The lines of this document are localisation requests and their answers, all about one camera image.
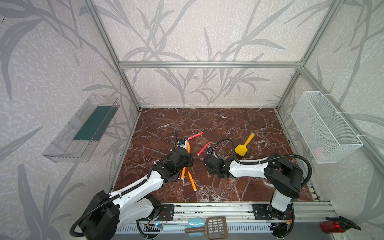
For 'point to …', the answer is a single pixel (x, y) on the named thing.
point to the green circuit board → (155, 227)
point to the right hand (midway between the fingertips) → (211, 160)
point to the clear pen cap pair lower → (233, 180)
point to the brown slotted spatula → (216, 227)
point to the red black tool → (337, 225)
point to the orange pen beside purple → (183, 173)
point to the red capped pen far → (195, 136)
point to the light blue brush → (196, 227)
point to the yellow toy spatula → (242, 149)
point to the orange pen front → (192, 182)
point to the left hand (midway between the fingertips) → (194, 150)
